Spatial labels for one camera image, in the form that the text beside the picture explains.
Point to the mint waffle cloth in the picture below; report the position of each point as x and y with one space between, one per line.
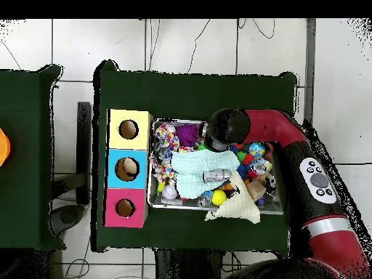
191 165

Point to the silver toy camera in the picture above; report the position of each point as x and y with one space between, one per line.
216 175

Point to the cream waffle cloth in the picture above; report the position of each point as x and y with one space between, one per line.
238 207

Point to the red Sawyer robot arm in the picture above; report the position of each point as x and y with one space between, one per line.
305 174

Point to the shallow clear mesh bin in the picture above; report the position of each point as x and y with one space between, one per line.
174 205

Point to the wooden box with three holes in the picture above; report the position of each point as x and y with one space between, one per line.
136 177

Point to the purple spiky ball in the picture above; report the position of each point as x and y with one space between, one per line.
187 135

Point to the colourful confetti print packet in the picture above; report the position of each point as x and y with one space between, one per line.
167 136

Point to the white baseball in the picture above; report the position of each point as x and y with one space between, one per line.
170 192

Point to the yellow ball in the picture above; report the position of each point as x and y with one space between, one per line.
219 197

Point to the dark green tablecloth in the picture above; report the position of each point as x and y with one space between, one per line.
23 116
174 96

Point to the blue globe ball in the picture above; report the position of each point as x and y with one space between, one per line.
257 149

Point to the dark grey floor base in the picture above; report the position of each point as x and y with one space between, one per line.
68 216

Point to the orange round object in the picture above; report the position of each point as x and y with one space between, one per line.
3 148

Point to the black pedestal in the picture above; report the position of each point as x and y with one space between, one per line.
186 264

